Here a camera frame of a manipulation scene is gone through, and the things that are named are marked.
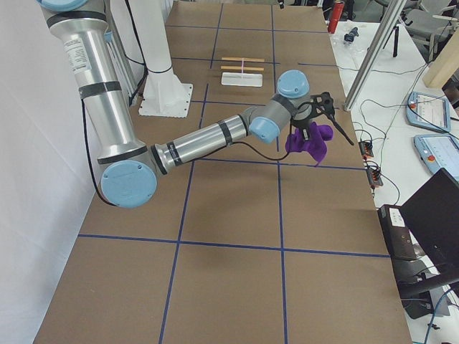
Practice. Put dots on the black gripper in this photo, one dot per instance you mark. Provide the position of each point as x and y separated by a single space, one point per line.
300 124

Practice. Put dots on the purple towel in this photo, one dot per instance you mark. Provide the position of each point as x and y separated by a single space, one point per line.
316 143

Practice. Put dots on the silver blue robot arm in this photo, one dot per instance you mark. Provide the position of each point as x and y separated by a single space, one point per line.
130 167

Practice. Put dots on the white wooden towel rack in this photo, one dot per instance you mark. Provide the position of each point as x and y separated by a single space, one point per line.
242 75

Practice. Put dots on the orange black electronics board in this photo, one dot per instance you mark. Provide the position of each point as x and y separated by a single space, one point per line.
366 149

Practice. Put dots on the red cylinder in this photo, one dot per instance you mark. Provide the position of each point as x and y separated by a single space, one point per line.
335 15

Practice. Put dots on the upper teach pendant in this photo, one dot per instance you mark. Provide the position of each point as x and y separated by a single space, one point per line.
429 112

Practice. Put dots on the teach pendant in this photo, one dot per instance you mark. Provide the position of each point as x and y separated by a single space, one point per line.
438 151
429 112

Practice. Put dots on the lower teach pendant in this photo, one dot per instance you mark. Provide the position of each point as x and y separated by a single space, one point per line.
438 151

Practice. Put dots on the wooden beam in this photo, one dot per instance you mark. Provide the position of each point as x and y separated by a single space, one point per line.
446 62

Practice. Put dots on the black computer box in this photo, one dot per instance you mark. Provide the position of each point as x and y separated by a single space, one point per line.
398 238

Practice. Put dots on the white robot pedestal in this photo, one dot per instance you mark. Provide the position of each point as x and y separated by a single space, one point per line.
164 95

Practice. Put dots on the aluminium frame post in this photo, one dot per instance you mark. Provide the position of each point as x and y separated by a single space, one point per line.
382 34

